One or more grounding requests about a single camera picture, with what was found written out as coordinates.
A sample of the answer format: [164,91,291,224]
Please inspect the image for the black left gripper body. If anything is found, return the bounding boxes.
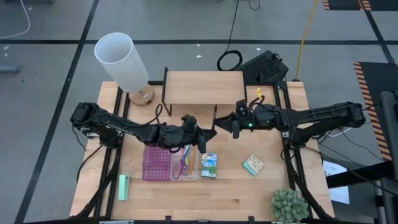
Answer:
[159,114,205,149]

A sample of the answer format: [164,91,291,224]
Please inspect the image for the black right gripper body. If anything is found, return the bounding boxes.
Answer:
[233,99,285,131]

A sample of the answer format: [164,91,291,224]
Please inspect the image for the purple-handled blue scissors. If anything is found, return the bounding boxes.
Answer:
[172,145,191,180]

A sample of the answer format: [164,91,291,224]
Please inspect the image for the green crayon box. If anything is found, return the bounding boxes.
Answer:
[200,152,218,179]

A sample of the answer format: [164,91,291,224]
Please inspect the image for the purple-lidded clear pencil case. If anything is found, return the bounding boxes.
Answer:
[142,144,200,182]

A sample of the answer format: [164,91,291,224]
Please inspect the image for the teal sticky note pad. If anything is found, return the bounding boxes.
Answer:
[242,154,265,177]

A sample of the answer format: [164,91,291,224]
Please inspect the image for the wooden shelf riser black legs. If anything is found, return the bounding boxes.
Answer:
[161,67,249,118]

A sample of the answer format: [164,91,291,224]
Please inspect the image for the mint green eraser block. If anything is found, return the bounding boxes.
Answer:
[118,174,131,202]

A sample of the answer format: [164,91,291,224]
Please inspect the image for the white printed sheet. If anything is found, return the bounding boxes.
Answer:
[322,160,351,205]

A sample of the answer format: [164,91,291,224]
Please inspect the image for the green artificial plant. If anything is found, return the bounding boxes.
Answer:
[269,188,310,224]

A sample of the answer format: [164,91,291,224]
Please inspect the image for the white shade table lamp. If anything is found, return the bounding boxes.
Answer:
[94,32,155,107]

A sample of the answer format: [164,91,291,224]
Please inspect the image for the black orange hazard striped mat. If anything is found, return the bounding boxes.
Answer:
[322,0,398,12]
[353,61,398,162]

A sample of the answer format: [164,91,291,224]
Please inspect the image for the grey metal stand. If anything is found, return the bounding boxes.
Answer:
[379,90,398,224]

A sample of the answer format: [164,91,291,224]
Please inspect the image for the grey floor block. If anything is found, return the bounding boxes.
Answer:
[0,64,19,74]

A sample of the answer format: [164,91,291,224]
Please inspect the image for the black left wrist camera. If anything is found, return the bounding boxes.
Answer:
[198,136,208,154]

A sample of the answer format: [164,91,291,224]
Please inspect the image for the black coiled cable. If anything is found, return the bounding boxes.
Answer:
[216,0,243,72]

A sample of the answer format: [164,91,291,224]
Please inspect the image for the black metal table frame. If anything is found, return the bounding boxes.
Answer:
[70,80,336,224]

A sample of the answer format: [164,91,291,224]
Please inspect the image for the yellow cable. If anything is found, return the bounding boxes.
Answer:
[295,0,320,82]

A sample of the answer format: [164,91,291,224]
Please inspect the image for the white cable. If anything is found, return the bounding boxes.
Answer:
[0,0,31,40]

